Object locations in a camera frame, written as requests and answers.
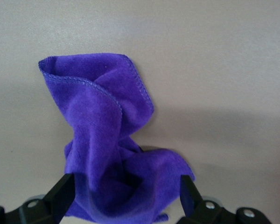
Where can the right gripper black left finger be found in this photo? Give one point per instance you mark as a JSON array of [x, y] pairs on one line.
[[37, 210]]

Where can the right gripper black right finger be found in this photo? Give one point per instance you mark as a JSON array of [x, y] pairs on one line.
[[207, 212]]

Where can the purple cloth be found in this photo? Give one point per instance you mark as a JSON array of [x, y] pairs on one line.
[[102, 116]]

